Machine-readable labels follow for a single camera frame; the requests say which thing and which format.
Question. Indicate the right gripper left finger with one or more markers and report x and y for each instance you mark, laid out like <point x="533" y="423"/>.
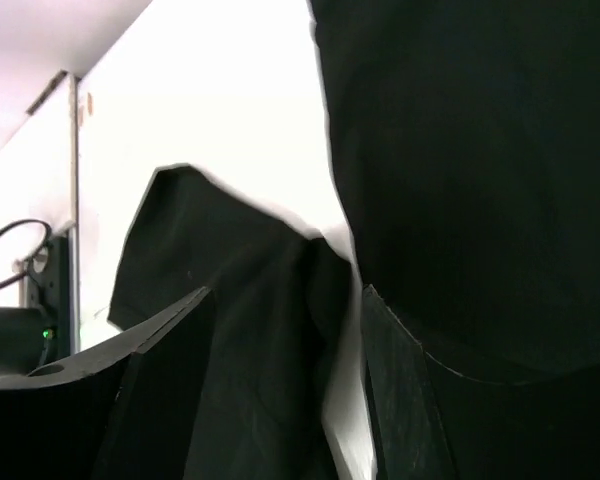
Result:
<point x="129" y="404"/>

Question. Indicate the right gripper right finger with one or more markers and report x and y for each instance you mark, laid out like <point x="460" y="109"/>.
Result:
<point x="409" y="439"/>

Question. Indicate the black trousers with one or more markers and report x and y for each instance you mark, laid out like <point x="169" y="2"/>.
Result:
<point x="465" y="144"/>

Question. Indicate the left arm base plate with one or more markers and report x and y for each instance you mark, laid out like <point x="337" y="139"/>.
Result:
<point x="43" y="327"/>

